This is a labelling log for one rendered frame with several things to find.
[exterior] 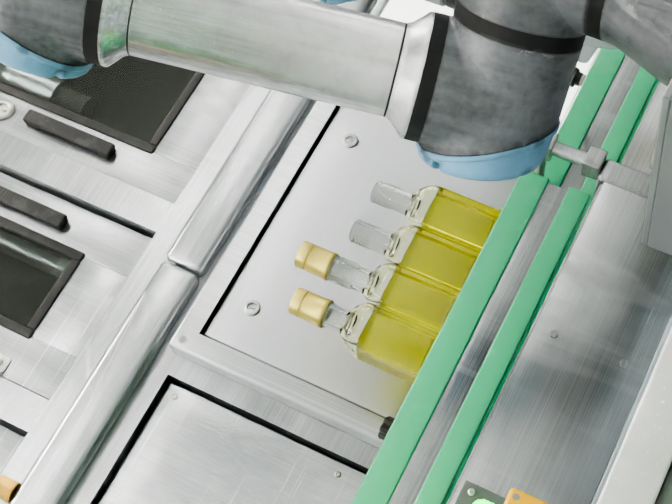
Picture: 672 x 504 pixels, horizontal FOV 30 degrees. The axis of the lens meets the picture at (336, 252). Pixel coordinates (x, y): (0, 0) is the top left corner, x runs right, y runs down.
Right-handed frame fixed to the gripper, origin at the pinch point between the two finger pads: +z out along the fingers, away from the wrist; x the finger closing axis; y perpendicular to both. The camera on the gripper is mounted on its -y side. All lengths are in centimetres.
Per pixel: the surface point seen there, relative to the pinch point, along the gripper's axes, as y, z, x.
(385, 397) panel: 36, -12, 38
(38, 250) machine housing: 40, -66, 38
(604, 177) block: 7.1, 4.3, 15.1
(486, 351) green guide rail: 9.8, 0.8, 38.2
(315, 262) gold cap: 21.4, -23.7, 31.4
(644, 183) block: 7.0, 8.5, 14.0
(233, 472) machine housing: 40, -25, 54
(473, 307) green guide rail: 9.4, -2.4, 34.4
